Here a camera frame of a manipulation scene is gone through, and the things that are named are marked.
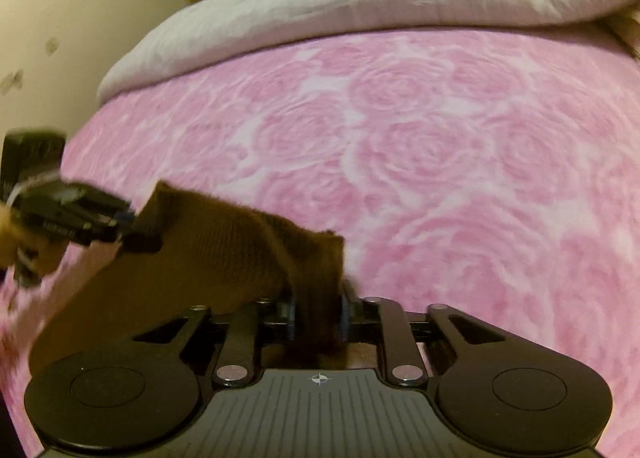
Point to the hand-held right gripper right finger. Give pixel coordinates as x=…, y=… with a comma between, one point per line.
x=346, y=322

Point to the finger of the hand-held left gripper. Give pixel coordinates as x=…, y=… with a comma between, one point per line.
x=140, y=235

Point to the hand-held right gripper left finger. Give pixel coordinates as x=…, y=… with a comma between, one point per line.
x=290, y=320

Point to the brown knitted garment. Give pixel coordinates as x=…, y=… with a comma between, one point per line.
x=200, y=263

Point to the person's left hand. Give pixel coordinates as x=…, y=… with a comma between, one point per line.
x=30, y=248

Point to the pink rose print blanket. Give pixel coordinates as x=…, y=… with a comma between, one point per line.
x=425, y=178

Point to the grey quilt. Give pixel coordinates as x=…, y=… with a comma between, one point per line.
x=350, y=3

